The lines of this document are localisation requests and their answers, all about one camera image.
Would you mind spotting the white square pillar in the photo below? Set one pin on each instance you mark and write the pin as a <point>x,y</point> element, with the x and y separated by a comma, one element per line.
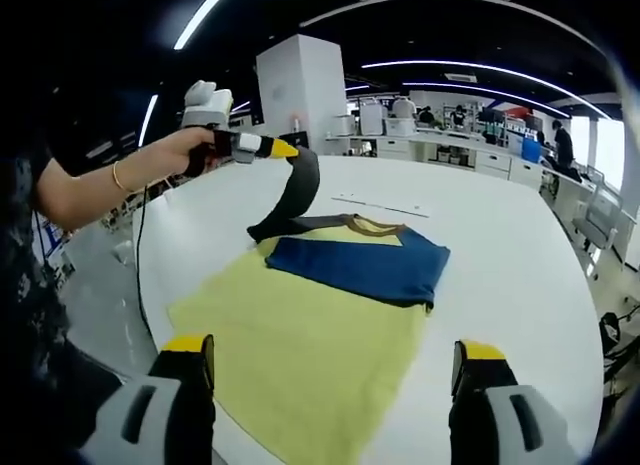
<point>300,85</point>

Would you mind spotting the white counter with drawers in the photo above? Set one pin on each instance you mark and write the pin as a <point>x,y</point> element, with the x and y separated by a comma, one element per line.
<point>495,162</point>

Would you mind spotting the person's left hand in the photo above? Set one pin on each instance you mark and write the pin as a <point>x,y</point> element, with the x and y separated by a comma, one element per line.
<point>185,152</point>

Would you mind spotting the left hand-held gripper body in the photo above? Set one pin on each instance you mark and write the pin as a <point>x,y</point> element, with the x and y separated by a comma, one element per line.
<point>207,107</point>

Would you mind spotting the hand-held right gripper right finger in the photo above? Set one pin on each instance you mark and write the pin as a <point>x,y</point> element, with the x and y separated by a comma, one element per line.
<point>495,415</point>

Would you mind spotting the black box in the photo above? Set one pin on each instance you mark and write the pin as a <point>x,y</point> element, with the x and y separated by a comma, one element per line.
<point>295,140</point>

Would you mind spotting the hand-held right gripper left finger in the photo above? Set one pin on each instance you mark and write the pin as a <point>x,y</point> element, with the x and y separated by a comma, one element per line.
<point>150,420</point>

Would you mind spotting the yellow blue grey garment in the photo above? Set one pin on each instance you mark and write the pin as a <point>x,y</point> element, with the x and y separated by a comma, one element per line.
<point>300,335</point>

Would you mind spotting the grey mesh office chair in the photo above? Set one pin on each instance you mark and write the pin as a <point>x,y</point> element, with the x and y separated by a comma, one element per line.
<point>600,205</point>

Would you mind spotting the person's dark patterned clothing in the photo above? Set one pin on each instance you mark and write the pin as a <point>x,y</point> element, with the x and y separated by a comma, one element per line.
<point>30,285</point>

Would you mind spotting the blue plastic bin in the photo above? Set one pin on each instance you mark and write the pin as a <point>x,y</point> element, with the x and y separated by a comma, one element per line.
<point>530,148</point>

